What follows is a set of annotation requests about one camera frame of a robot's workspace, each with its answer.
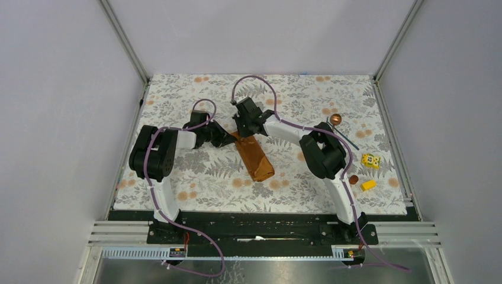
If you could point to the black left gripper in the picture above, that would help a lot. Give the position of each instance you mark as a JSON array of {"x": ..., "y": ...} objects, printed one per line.
[{"x": 223, "y": 137}]

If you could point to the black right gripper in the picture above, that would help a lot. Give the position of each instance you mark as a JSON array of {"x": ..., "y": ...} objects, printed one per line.
[{"x": 238, "y": 117}]

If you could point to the orange cloth napkin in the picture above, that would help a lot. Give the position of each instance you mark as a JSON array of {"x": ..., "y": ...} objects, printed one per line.
[{"x": 254, "y": 158}]

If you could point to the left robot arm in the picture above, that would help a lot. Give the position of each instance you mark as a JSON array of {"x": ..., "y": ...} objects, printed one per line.
[{"x": 153, "y": 156}]

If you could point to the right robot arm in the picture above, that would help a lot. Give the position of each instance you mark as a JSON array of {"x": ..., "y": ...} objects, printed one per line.
[{"x": 323, "y": 152}]

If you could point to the floral tablecloth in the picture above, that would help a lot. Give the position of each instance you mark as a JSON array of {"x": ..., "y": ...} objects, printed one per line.
[{"x": 211, "y": 179}]

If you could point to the brown round disc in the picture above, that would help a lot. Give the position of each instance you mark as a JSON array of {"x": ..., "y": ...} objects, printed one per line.
[{"x": 353, "y": 179}]

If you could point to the small yellow toy block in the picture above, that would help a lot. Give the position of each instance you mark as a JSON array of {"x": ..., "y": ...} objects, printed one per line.
[{"x": 370, "y": 160}]

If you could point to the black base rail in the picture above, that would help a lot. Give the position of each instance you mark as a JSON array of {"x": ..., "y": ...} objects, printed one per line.
[{"x": 260, "y": 235}]

